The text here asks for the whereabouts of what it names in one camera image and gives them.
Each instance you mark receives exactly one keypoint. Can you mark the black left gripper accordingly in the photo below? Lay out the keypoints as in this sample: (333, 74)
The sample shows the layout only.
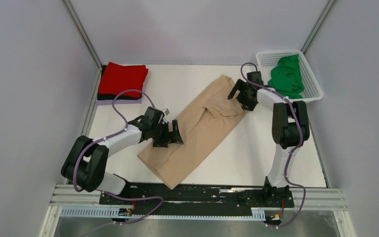
(170, 137)

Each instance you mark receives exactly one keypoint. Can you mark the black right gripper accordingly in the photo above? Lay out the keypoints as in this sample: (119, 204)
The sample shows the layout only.
(244, 87)

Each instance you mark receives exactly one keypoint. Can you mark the beige t shirt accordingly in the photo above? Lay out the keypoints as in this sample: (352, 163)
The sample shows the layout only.
(203, 124)

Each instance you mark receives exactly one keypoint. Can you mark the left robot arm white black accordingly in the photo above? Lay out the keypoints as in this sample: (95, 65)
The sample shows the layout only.
(87, 160)

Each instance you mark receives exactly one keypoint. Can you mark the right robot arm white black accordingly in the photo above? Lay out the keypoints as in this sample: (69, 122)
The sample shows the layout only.
(289, 129)

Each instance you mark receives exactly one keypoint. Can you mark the green t shirt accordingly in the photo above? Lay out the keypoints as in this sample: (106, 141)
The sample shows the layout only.
(286, 77)

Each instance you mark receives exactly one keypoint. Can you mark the white plastic basket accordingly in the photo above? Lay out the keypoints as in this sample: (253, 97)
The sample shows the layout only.
(267, 60)

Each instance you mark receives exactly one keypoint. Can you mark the folded black t shirt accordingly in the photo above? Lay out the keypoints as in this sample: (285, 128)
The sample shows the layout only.
(117, 97)

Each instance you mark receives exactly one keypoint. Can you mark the folded red t shirt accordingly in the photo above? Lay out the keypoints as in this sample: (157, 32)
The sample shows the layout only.
(118, 78)

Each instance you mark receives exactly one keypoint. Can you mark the right aluminium frame post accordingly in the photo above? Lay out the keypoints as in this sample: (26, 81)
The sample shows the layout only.
(318, 25)

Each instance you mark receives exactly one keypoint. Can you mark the aluminium frame post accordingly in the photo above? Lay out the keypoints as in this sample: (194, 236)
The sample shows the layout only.
(318, 25)
(82, 32)

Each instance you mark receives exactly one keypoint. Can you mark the left aluminium frame post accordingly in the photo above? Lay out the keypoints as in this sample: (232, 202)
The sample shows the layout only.
(82, 32)

